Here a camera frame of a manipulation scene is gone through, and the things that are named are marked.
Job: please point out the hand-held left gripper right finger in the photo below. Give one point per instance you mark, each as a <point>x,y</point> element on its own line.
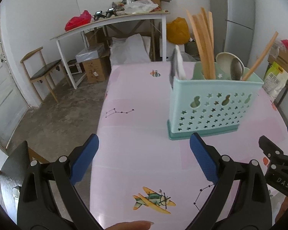
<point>202,158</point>

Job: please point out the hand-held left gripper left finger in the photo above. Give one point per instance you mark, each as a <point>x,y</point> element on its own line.
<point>85,158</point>

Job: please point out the teal plastic utensil holder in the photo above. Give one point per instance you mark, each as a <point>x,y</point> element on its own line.
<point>211,115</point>

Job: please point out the single wooden chopstick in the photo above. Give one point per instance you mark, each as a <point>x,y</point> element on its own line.
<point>261,55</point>

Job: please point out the small metal spoon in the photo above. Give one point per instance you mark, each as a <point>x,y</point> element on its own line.
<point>236,69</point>

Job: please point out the bundle of wooden chopsticks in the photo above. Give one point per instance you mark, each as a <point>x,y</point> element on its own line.
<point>204,52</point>

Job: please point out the person's right hand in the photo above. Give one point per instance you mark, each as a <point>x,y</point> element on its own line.
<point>283,208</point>

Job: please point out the person's left hand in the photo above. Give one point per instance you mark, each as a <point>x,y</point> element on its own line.
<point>132,225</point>

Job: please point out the dark metal rack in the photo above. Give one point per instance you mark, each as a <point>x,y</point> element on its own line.
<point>284,92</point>

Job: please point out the yellow and white sack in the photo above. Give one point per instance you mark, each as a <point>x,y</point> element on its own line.
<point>276,81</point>

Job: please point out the pink printed tablecloth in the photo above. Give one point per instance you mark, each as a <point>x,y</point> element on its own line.
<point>134,136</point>

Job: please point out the crumpled clear plastic wrap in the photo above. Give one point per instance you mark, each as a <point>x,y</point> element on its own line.
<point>276,48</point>

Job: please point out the white toaster oven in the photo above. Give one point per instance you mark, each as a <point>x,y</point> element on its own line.
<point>74,69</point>

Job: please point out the large metal spoon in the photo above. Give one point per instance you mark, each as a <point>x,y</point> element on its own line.
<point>174,64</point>

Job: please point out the beige ceramic spoon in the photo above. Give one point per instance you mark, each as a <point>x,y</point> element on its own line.
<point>224,58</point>

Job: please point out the plastic-wrapped flat package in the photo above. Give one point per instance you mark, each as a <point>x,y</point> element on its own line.
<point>88,52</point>

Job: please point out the white door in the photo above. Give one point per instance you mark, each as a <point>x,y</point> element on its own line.
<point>4,88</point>

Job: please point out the dark green bag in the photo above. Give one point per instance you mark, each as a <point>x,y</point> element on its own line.
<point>190,45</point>

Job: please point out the white refrigerator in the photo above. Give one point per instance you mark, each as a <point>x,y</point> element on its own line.
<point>240,16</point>

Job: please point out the orange plastic bag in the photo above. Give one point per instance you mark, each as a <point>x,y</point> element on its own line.
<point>178,31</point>

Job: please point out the black electronic device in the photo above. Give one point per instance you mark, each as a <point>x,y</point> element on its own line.
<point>98,15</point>
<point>110,12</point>

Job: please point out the white desk with wooden top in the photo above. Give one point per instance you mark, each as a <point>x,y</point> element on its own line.
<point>134,17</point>

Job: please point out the clear plastic bag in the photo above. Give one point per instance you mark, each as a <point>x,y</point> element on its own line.
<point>140,6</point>

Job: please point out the wooden frame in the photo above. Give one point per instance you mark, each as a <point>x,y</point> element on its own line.
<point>153,40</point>

